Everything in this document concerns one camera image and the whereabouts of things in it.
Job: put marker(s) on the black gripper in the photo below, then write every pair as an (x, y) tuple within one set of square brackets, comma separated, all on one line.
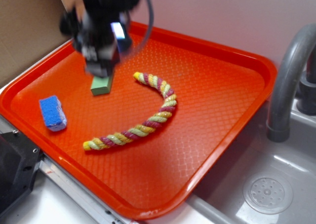
[(98, 35)]

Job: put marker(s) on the grey faucet handle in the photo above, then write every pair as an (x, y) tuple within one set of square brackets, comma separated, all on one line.
[(307, 88)]

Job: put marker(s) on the green rectangular block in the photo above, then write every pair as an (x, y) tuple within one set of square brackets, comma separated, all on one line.
[(101, 85)]

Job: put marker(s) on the grey toy sink basin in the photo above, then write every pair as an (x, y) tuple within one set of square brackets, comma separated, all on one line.
[(257, 181)]

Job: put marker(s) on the red plastic tray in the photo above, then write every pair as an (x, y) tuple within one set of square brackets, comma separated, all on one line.
[(218, 89)]

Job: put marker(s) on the grey toy faucet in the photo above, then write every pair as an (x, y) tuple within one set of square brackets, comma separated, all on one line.
[(287, 81)]

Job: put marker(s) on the blue sponge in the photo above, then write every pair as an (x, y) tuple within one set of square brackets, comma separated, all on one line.
[(52, 113)]

